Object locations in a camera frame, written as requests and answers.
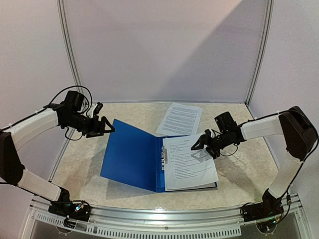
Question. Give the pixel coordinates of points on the blue plastic folder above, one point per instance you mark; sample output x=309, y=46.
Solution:
x=132, y=157

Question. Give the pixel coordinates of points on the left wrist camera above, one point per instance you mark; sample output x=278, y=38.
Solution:
x=94, y=110

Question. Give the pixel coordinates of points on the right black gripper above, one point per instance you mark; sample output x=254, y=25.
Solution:
x=209, y=142

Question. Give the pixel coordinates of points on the metal folder clip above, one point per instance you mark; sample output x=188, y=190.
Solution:
x=163, y=157

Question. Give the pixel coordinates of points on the aluminium frame post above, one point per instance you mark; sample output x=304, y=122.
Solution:
x=261, y=51
x=67, y=42

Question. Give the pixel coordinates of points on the left aluminium frame post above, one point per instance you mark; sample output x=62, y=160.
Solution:
x=67, y=42

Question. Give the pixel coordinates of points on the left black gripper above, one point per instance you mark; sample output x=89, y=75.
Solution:
x=94, y=129

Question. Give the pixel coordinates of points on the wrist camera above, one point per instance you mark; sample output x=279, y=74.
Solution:
x=94, y=110
x=210, y=133

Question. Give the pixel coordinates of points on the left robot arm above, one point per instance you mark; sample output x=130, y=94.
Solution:
x=26, y=146

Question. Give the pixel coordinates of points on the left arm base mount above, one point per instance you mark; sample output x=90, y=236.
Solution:
x=63, y=206

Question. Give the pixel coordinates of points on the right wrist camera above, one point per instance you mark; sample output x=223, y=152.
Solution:
x=210, y=133

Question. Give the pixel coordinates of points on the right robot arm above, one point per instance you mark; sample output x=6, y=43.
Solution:
x=299, y=136

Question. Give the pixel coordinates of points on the printed paper sheet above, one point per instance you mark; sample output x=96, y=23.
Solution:
x=200, y=187
x=186, y=167
x=180, y=119

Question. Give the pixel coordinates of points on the right aluminium frame post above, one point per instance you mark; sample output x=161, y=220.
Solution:
x=261, y=51

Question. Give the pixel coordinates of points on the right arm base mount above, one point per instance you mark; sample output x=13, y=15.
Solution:
x=269, y=207

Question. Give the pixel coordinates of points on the aluminium front rail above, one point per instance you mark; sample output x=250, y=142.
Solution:
x=117, y=223

